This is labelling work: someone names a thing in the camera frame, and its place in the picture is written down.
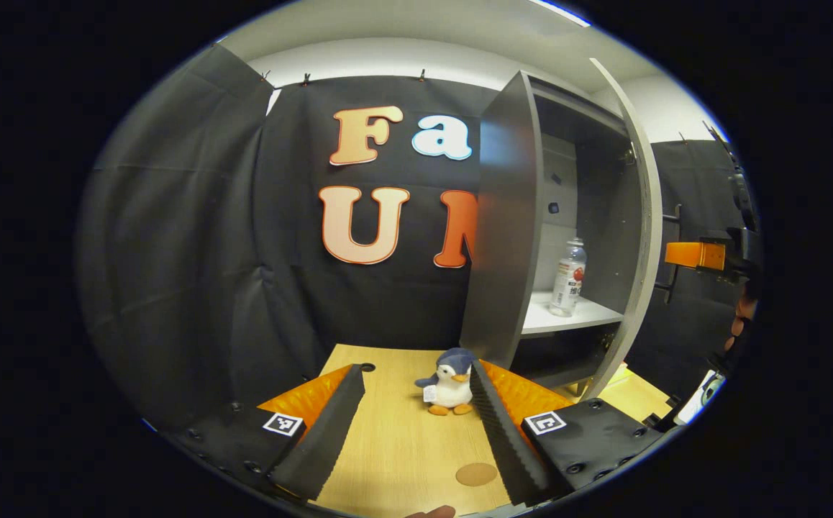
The round cork coaster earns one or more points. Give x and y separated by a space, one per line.
476 474

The clear plastic bottle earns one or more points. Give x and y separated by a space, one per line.
567 288

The ceiling panel light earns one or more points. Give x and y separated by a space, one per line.
560 13

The black backdrop cloth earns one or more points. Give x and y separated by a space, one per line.
172 252

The white flat object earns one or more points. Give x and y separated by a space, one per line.
693 406

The white cabinet door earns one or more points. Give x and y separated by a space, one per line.
650 216

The grey cabinet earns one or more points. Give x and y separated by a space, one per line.
506 216

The penguin plush toy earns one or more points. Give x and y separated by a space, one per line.
452 385

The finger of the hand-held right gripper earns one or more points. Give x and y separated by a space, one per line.
693 255

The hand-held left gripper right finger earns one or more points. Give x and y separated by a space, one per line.
503 439

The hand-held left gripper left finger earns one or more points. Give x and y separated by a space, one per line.
330 432

